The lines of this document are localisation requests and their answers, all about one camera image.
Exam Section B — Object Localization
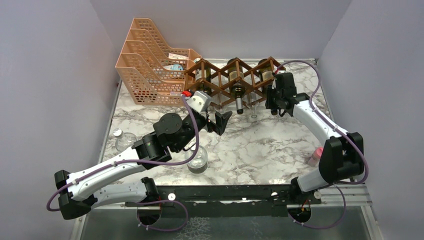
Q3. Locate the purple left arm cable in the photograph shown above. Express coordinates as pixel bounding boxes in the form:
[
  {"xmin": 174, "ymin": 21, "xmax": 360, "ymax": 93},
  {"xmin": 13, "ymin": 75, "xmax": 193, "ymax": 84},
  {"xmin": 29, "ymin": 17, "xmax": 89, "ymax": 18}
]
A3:
[{"xmin": 46, "ymin": 94, "xmax": 201, "ymax": 213}]

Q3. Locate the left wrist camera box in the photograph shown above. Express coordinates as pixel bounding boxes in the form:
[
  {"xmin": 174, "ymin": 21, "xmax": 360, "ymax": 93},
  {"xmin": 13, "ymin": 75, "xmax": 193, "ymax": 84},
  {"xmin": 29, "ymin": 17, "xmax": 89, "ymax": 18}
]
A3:
[{"xmin": 184, "ymin": 90, "xmax": 212, "ymax": 114}]

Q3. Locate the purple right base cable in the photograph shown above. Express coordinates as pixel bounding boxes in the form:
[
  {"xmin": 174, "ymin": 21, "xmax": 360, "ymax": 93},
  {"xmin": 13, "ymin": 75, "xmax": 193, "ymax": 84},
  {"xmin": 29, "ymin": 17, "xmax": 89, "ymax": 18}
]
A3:
[{"xmin": 287, "ymin": 182, "xmax": 347, "ymax": 230}]

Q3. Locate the white box in organizer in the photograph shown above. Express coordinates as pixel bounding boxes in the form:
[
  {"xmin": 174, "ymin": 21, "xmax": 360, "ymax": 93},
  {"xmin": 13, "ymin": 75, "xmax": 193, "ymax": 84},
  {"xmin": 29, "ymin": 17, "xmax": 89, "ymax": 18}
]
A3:
[{"xmin": 168, "ymin": 53, "xmax": 189, "ymax": 60}]

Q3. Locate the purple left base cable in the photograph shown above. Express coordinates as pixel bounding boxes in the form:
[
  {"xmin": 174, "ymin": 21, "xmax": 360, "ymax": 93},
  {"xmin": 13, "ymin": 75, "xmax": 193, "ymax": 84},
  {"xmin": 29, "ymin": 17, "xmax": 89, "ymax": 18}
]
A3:
[{"xmin": 136, "ymin": 198, "xmax": 190, "ymax": 233}]

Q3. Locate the brown wooden wine rack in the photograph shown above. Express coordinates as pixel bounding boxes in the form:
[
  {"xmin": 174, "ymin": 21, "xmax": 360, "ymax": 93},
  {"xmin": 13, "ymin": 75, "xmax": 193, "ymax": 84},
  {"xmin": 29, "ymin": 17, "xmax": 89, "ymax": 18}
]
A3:
[{"xmin": 184, "ymin": 56, "xmax": 285, "ymax": 109}]

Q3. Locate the green wine bottle silver neck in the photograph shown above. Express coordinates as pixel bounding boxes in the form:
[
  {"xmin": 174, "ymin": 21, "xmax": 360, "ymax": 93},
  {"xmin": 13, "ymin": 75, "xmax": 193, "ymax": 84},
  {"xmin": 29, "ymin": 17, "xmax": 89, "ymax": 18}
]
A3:
[{"xmin": 257, "ymin": 58, "xmax": 278, "ymax": 117}]

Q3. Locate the clear round jug dark liquid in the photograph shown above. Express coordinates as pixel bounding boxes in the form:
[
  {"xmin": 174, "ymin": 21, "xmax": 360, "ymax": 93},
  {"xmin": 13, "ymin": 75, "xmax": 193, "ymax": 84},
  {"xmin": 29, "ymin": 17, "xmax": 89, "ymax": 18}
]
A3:
[{"xmin": 184, "ymin": 142, "xmax": 208, "ymax": 174}]

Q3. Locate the pink capped bottle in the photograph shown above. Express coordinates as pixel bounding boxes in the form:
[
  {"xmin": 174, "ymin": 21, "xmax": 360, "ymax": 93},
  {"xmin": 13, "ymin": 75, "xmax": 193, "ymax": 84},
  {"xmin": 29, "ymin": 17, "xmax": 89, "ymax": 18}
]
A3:
[{"xmin": 307, "ymin": 147, "xmax": 324, "ymax": 167}]

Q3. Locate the blue round item in organizer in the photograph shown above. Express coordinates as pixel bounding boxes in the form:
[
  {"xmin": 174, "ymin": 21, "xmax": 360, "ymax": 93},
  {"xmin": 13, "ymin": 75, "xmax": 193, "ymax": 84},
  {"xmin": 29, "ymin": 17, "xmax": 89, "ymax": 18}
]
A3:
[{"xmin": 163, "ymin": 64, "xmax": 184, "ymax": 71}]

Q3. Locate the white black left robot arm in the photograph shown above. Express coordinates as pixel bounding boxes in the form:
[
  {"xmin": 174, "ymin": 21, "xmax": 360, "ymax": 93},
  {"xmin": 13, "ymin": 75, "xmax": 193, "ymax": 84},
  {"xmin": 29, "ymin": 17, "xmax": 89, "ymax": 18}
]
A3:
[{"xmin": 54, "ymin": 111, "xmax": 233, "ymax": 220}]

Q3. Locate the dark green wine bottle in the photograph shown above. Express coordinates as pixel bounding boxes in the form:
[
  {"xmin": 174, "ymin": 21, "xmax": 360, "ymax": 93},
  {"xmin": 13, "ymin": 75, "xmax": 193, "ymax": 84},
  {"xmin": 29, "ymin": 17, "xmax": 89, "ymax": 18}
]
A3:
[{"xmin": 227, "ymin": 64, "xmax": 246, "ymax": 115}]

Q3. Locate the clear bottle silver cap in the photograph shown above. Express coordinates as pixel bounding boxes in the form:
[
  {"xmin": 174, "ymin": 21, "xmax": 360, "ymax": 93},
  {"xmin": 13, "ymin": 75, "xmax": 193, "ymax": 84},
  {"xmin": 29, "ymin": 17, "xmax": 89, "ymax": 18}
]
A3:
[{"xmin": 112, "ymin": 128, "xmax": 137, "ymax": 153}]

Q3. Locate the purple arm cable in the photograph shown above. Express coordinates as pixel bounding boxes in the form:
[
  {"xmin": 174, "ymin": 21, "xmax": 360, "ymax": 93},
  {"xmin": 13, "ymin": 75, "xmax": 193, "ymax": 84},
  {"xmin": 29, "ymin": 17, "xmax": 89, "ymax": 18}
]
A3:
[
  {"xmin": 46, "ymin": 94, "xmax": 201, "ymax": 213},
  {"xmin": 273, "ymin": 60, "xmax": 369, "ymax": 186}
]

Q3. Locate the peach plastic file organizer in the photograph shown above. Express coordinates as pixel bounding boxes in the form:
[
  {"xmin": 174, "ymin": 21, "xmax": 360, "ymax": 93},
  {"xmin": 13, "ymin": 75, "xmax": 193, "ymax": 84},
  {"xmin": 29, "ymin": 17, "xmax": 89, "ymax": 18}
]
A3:
[{"xmin": 115, "ymin": 18, "xmax": 202, "ymax": 107}]

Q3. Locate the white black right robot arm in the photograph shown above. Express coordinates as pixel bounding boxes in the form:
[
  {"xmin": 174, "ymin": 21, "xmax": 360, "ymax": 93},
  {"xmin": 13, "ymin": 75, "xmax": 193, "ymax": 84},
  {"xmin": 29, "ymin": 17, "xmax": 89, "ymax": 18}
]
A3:
[{"xmin": 265, "ymin": 72, "xmax": 366, "ymax": 204}]

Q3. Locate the green wine bottle white label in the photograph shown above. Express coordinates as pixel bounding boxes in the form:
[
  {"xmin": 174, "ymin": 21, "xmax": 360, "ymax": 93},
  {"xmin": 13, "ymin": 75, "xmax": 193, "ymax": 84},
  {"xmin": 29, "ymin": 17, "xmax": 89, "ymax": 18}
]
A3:
[{"xmin": 194, "ymin": 65, "xmax": 212, "ymax": 96}]

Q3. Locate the black mounting rail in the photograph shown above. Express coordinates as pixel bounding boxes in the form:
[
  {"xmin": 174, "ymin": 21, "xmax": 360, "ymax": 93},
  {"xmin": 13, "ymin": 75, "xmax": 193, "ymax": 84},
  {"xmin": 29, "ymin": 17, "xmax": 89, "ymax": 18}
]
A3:
[{"xmin": 125, "ymin": 184, "xmax": 322, "ymax": 218}]

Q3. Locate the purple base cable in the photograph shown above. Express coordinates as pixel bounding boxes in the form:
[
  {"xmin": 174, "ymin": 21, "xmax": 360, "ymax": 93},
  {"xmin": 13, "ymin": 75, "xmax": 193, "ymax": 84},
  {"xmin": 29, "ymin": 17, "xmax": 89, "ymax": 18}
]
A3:
[
  {"xmin": 287, "ymin": 182, "xmax": 347, "ymax": 230},
  {"xmin": 136, "ymin": 198, "xmax": 190, "ymax": 233}
]

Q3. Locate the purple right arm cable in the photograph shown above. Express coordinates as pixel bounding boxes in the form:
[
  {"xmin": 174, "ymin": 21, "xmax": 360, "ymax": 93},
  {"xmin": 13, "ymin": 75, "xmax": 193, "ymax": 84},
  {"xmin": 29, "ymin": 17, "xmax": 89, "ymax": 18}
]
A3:
[{"xmin": 273, "ymin": 60, "xmax": 369, "ymax": 186}]

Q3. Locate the clear glass bottle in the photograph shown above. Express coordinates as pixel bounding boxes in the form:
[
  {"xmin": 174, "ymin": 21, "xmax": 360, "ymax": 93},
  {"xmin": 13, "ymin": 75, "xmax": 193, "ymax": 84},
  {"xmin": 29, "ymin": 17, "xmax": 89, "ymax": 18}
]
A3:
[
  {"xmin": 213, "ymin": 90, "xmax": 227, "ymax": 114},
  {"xmin": 246, "ymin": 91, "xmax": 259, "ymax": 120}
]

